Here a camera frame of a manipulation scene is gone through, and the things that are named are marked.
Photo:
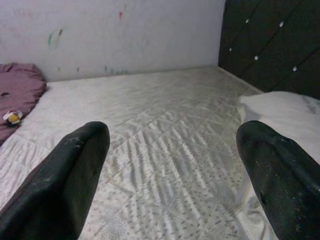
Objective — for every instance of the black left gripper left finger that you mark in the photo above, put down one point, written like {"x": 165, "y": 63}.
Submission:
{"x": 57, "y": 190}

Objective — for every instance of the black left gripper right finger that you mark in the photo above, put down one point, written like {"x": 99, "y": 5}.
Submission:
{"x": 282, "y": 185}

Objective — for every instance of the white pillow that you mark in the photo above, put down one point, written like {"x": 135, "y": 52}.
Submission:
{"x": 277, "y": 110}

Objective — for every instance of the purple cartoon print quilt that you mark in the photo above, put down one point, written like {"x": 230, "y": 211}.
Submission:
{"x": 20, "y": 87}

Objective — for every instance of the black tufted headboard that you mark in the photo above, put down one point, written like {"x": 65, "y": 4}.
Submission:
{"x": 270, "y": 40}

